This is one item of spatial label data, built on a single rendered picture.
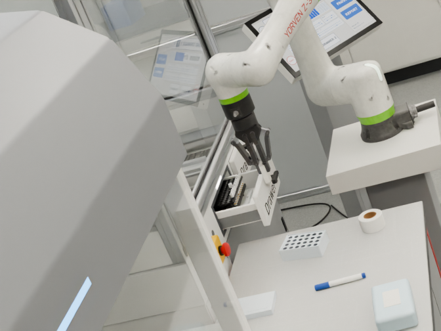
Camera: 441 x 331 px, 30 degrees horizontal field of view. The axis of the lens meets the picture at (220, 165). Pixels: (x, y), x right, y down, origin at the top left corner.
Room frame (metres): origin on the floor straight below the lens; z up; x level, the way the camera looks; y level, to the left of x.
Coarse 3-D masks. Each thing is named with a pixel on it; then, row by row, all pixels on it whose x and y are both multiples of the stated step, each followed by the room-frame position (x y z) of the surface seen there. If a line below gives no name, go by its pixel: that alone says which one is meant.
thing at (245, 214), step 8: (232, 176) 2.53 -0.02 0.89; (248, 176) 2.51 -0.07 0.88; (256, 176) 2.50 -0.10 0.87; (248, 184) 2.51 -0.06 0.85; (232, 208) 2.29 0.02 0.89; (240, 208) 2.27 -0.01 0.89; (248, 208) 2.27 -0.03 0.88; (256, 208) 2.26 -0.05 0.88; (224, 216) 2.29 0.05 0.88; (232, 216) 2.28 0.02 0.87; (240, 216) 2.27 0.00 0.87; (248, 216) 2.27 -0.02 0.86; (256, 216) 2.26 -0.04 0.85; (224, 224) 2.29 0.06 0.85; (232, 224) 2.29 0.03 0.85; (240, 224) 2.28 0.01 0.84
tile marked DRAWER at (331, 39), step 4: (328, 36) 3.21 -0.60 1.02; (332, 36) 3.21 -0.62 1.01; (336, 36) 3.21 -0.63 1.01; (320, 40) 3.19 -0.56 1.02; (324, 40) 3.19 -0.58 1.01; (328, 40) 3.19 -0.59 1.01; (332, 40) 3.20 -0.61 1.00; (336, 40) 3.20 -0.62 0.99; (340, 40) 3.20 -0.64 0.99; (324, 44) 3.18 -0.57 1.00; (328, 44) 3.18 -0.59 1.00; (332, 44) 3.18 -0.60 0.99; (324, 48) 3.16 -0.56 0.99; (328, 48) 3.16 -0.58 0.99
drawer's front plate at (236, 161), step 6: (234, 150) 2.65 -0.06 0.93; (246, 150) 2.74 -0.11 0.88; (234, 156) 2.60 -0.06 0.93; (240, 156) 2.66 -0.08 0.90; (234, 162) 2.58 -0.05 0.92; (240, 162) 2.63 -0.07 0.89; (246, 162) 2.69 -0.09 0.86; (234, 168) 2.58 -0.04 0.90; (240, 168) 2.61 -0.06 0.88; (246, 168) 2.67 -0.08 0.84; (234, 174) 2.58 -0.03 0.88
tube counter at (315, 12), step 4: (320, 4) 3.33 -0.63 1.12; (324, 4) 3.33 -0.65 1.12; (316, 8) 3.31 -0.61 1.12; (320, 8) 3.31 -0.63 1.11; (324, 8) 3.32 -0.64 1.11; (328, 8) 3.32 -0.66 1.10; (312, 12) 3.29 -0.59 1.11; (316, 12) 3.29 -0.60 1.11; (320, 12) 3.30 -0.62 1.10; (312, 16) 3.28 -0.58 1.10; (316, 16) 3.28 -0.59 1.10
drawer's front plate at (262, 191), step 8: (272, 168) 2.48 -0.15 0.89; (256, 184) 2.31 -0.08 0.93; (264, 184) 2.34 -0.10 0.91; (272, 184) 2.41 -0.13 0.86; (256, 192) 2.25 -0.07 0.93; (264, 192) 2.31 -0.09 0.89; (272, 192) 2.38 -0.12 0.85; (256, 200) 2.24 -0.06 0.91; (264, 200) 2.28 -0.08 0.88; (272, 200) 2.35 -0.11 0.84; (264, 208) 2.25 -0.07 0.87; (272, 208) 2.32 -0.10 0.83; (264, 216) 2.23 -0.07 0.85; (264, 224) 2.24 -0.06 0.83
